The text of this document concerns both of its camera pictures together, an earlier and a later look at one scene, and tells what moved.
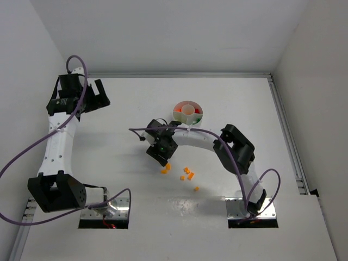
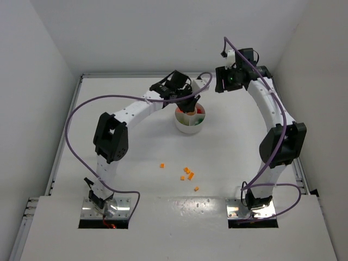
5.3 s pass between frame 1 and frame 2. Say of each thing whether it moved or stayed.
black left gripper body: moved
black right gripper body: moved
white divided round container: stayed
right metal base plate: stayed
